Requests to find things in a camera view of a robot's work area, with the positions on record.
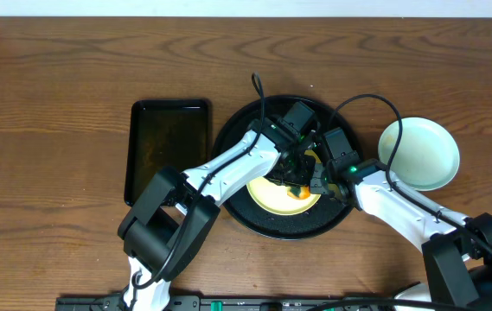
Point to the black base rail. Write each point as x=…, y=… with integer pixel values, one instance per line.
x=190, y=303

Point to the round black tray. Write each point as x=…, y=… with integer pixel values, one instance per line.
x=320, y=218

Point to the mint green plate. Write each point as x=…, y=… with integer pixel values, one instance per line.
x=428, y=157

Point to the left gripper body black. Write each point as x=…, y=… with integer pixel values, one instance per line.
x=287, y=174

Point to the yellow plate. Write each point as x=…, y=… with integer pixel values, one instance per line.
x=274, y=198

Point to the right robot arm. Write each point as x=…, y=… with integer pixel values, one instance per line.
x=456, y=249

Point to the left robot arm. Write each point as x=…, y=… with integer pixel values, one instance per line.
x=172, y=217

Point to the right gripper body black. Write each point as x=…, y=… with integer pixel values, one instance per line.
x=321, y=177

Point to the black rectangular water tray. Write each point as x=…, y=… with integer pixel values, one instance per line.
x=165, y=132

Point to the green and yellow sponge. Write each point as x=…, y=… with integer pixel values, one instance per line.
x=299, y=193

